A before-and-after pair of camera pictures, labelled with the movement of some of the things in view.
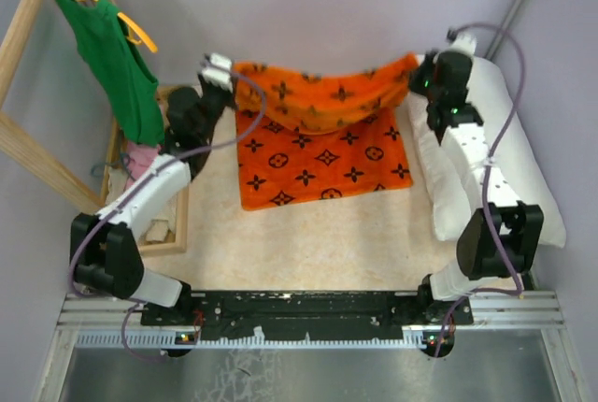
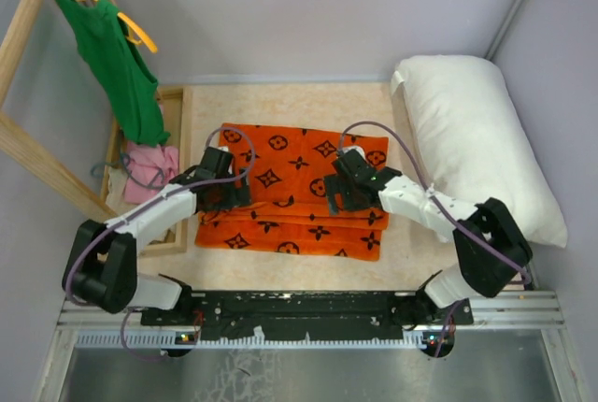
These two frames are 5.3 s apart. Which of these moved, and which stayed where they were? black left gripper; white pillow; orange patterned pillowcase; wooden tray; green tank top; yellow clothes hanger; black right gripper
Moved: black left gripper; black right gripper; orange patterned pillowcase
Stayed: yellow clothes hanger; wooden tray; white pillow; green tank top
